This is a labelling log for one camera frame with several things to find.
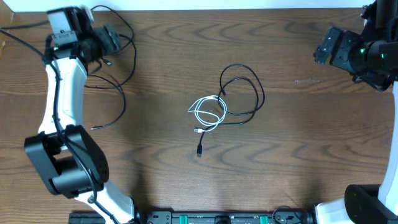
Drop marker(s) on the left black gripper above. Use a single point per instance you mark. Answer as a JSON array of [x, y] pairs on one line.
[[112, 39]]

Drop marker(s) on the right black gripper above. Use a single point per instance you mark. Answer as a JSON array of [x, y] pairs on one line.
[[347, 41]]

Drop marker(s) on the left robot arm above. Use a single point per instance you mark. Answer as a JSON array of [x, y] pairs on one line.
[[68, 160]]

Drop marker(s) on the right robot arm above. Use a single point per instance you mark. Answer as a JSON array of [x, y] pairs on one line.
[[369, 57]]

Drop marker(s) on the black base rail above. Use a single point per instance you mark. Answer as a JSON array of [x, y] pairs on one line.
[[281, 215]]

